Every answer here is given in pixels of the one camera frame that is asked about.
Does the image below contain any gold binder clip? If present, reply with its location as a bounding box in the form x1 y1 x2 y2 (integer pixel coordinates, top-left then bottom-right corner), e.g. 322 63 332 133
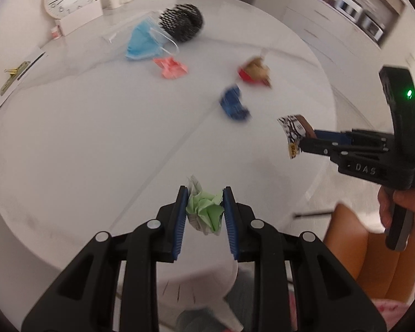
0 61 30 96

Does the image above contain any white paper sheet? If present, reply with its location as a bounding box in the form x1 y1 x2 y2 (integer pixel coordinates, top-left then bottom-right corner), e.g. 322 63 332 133
0 51 48 115

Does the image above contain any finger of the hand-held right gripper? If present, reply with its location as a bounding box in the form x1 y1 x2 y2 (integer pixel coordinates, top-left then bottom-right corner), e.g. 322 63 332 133
299 137 347 158
314 129 354 145

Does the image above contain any black pen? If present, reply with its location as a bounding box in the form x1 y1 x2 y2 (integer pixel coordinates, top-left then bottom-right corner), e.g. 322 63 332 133
17 53 46 81

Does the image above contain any orange chair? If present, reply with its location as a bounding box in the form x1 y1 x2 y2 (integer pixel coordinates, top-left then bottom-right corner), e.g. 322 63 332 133
323 203 415 299

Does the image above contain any black and silver appliance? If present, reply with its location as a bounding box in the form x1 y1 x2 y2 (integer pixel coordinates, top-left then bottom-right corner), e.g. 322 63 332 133
359 12 385 41

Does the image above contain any person's pink clothing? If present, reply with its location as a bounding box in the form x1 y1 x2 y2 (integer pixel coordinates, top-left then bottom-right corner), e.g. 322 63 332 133
374 297 415 326

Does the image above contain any blue face mask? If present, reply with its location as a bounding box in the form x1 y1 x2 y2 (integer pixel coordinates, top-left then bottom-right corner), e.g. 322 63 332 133
125 19 179 61

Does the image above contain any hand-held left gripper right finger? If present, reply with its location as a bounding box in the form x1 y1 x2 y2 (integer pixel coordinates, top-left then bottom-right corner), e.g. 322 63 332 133
222 186 388 332

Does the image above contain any white drawer cabinet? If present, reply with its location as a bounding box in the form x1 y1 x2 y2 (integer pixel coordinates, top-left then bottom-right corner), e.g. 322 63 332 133
283 0 382 77

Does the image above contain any crumpled brown paper wrapper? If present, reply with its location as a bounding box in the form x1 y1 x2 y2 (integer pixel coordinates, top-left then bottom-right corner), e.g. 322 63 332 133
237 56 272 89

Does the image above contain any green paper ball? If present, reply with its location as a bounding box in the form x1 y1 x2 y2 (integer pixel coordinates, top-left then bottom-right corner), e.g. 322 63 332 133
186 175 225 237

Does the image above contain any blue paper ball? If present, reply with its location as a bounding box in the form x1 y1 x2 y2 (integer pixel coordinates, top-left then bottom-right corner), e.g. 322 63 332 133
219 84 251 122

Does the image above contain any pink paper ball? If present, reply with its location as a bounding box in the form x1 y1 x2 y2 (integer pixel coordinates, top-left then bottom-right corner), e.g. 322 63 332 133
153 56 189 80

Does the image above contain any white rectangular box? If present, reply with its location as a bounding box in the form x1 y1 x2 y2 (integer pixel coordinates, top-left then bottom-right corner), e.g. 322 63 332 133
57 0 104 37

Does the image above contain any black and white patterned wrapper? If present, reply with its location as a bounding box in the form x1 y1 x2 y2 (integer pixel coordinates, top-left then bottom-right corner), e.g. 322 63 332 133
277 114 315 160

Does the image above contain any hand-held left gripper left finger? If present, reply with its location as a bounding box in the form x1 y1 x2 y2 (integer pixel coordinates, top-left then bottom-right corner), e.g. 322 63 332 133
21 186 189 332

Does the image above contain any white air fryer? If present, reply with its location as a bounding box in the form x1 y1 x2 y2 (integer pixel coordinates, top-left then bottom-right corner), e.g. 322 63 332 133
335 0 364 19

